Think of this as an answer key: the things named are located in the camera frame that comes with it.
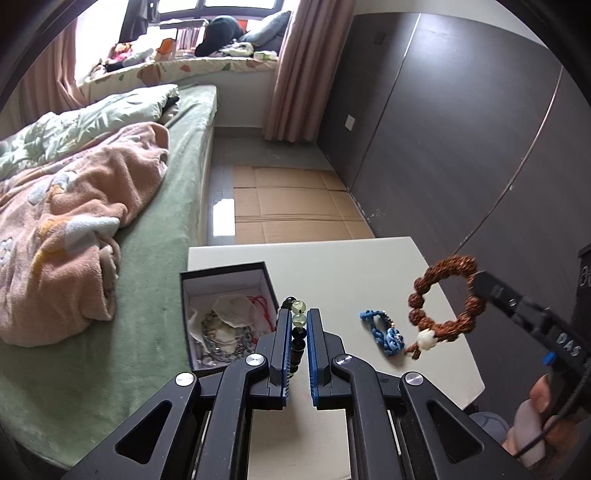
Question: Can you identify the white pouch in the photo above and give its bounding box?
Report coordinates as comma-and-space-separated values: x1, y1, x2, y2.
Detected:
213, 295, 259, 328

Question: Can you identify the hanging dark clothing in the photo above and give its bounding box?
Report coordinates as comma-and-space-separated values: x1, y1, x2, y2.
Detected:
121, 0, 160, 38

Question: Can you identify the flattened cardboard sheet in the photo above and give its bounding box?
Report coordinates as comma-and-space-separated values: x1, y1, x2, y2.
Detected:
232, 165, 376, 243

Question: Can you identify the black braided cable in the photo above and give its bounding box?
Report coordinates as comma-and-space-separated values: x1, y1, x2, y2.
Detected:
515, 364, 587, 459

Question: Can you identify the brown seed bead bracelet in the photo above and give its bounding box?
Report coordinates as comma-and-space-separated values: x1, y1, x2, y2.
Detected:
405, 255, 483, 361

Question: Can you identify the person's right hand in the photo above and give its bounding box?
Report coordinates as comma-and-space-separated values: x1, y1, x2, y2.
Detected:
501, 374, 578, 469

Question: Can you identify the pink fleece blanket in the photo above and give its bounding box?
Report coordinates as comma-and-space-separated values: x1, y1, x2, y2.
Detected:
0, 122, 169, 347

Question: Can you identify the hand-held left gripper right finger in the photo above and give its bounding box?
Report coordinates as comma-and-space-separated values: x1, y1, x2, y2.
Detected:
307, 308, 533, 480

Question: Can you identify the pile of toys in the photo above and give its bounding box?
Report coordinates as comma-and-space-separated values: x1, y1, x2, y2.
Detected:
92, 41, 155, 73

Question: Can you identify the blue braided bracelet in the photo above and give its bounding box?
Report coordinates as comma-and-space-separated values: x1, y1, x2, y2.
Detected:
360, 309, 406, 356

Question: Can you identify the pink curtain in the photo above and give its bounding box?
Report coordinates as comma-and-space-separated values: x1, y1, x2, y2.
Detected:
44, 21, 93, 116
264, 0, 355, 144

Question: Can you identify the small folding table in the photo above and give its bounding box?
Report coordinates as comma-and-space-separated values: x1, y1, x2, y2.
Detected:
159, 18, 208, 54

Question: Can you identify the light green quilt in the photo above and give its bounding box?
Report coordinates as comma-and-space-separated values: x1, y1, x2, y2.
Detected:
0, 84, 181, 178

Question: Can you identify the black and green bead bracelet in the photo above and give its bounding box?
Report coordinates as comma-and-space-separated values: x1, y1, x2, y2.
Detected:
279, 298, 309, 377

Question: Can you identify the white bedside table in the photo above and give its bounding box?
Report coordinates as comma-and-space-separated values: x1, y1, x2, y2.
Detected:
187, 237, 485, 480

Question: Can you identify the red cord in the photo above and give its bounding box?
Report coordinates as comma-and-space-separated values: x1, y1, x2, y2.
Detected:
247, 292, 278, 334

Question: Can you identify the black jewelry box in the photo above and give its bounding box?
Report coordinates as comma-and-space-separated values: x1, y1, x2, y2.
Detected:
180, 261, 280, 374

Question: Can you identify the green stone bead bracelet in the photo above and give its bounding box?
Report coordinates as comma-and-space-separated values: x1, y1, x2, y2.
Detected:
196, 310, 257, 363

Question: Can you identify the grey pillow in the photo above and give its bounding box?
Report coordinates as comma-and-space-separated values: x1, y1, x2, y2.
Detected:
240, 10, 293, 52

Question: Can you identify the patterned window seat cushion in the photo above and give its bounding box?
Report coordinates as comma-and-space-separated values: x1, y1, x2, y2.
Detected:
83, 56, 279, 100

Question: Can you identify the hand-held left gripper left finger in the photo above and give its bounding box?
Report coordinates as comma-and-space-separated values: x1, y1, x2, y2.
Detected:
60, 308, 293, 480

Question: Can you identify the black bag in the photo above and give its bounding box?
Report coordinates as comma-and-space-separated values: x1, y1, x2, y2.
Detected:
195, 15, 247, 57

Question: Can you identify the window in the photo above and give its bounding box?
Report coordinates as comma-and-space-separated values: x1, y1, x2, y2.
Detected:
152, 0, 282, 14

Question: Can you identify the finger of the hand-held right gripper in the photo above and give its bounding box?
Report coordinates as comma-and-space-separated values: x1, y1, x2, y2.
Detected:
470, 270, 546, 329

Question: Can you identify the dark grey wardrobe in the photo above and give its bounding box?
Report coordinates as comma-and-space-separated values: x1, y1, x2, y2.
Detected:
318, 11, 591, 352

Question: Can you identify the bed with green sheet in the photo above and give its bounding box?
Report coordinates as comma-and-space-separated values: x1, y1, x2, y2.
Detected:
0, 84, 218, 469

